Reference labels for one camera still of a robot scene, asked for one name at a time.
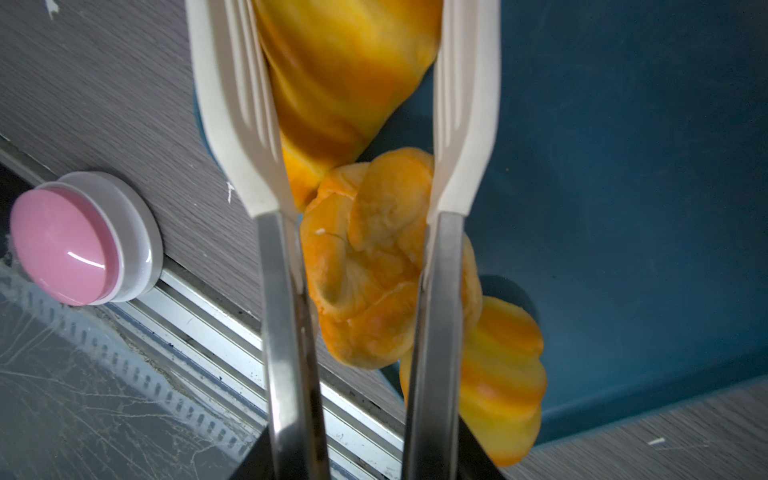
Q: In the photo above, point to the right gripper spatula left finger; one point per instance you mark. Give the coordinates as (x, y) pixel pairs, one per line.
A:
(237, 112)

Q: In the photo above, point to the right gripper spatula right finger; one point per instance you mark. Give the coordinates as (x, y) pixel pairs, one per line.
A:
(466, 102)

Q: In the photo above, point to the fake croissant large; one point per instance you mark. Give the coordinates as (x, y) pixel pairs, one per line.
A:
(339, 69)

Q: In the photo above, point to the round fake bread roll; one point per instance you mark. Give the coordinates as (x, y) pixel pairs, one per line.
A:
(363, 242)

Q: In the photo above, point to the fake croissant bottom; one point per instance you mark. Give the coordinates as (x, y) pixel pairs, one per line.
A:
(501, 380)

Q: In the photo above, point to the teal plastic tray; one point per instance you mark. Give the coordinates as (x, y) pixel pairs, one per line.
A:
(625, 203)

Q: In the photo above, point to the pink push button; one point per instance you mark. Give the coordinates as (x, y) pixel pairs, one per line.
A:
(86, 239)

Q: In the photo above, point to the white cable duct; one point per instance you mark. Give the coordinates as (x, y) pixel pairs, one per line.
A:
(112, 386)

